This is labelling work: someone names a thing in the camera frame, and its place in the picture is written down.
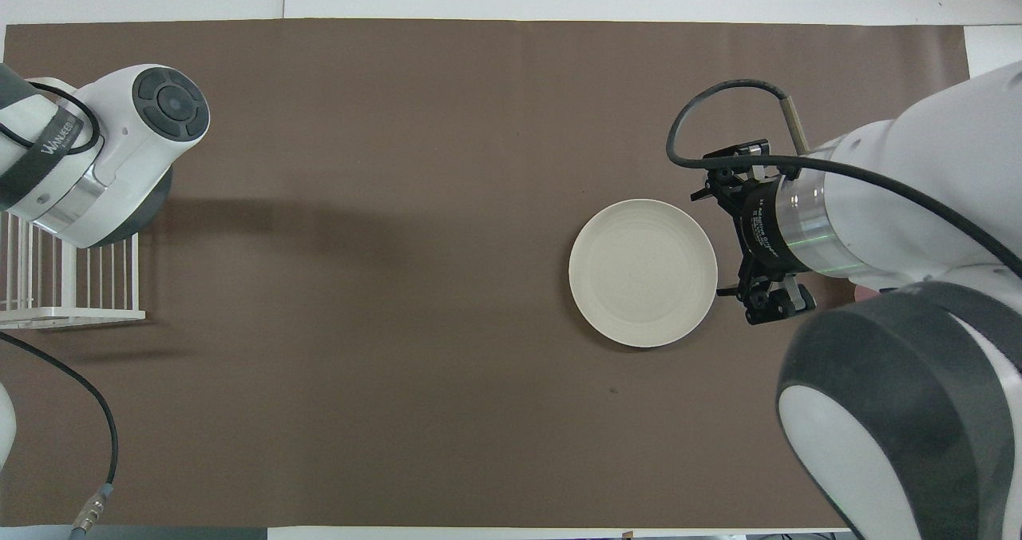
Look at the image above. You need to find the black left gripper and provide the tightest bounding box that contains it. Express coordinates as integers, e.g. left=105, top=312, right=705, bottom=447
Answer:
left=100, top=165, right=174, bottom=247

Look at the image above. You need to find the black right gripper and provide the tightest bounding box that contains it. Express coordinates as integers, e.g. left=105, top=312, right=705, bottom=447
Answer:
left=691, top=141, right=817, bottom=325

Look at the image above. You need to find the cream round plate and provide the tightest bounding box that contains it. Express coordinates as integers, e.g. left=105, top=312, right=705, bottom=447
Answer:
left=568, top=198, right=719, bottom=349

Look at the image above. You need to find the brown table mat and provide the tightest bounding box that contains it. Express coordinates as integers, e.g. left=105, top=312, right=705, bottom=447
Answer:
left=0, top=18, right=971, bottom=529

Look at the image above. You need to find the white wire dish rack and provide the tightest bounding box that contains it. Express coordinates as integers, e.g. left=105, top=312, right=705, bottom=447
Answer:
left=0, top=77, right=147, bottom=330

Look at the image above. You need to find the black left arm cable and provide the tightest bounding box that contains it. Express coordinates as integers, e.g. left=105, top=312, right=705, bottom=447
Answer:
left=0, top=83, right=119, bottom=539

